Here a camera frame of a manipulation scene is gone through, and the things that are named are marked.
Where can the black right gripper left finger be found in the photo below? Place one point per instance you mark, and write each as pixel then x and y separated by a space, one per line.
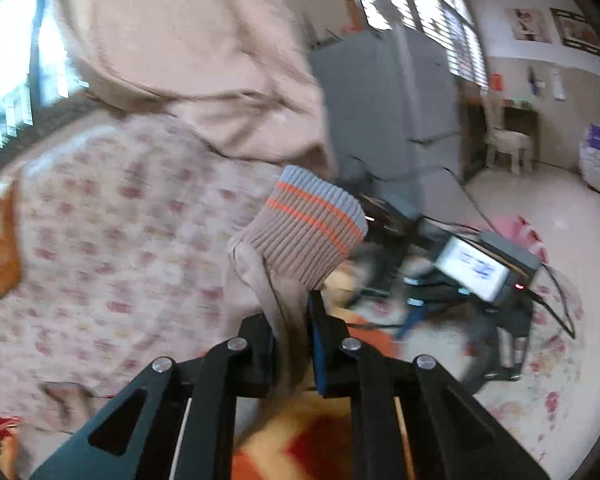
pixel 174 420

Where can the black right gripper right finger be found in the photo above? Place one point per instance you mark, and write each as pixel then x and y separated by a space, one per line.
pixel 410 420

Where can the beige zip jacket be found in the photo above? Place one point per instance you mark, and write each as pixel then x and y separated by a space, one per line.
pixel 234 73

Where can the floral floor rug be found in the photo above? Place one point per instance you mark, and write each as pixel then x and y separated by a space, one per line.
pixel 527 366

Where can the orange yellow red blanket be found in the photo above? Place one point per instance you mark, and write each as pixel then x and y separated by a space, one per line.
pixel 320 429

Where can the device with lit screen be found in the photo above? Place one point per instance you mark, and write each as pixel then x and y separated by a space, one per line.
pixel 492 277

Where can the floral white quilt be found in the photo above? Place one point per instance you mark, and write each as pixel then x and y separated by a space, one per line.
pixel 123 233

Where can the white chair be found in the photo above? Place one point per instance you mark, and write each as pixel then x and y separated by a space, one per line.
pixel 518 145

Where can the dark wooden desk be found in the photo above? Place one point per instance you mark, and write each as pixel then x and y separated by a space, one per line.
pixel 473 132

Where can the grey cabinet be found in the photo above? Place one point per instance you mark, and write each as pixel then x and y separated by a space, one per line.
pixel 392 116

